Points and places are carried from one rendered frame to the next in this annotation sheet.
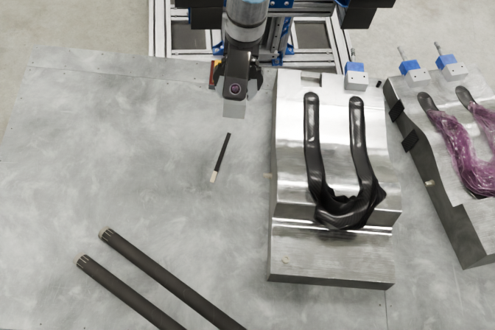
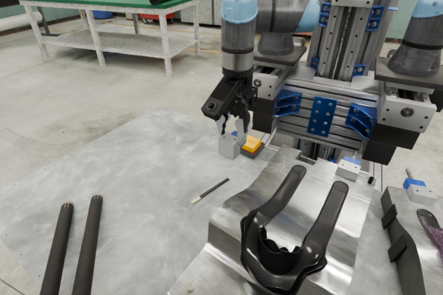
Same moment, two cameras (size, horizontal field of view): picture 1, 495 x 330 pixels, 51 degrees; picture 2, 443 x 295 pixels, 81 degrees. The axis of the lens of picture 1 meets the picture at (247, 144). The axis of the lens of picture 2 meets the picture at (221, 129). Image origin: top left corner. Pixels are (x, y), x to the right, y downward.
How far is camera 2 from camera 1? 66 cm
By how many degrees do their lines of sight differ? 38
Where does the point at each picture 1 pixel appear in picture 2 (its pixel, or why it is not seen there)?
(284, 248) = (198, 276)
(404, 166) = (384, 274)
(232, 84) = (211, 102)
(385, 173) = (342, 251)
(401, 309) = not seen: outside the picture
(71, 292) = (42, 225)
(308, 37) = not seen: hidden behind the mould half
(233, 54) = (221, 83)
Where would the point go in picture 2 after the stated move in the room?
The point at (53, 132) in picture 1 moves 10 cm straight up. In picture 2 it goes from (130, 139) to (124, 116)
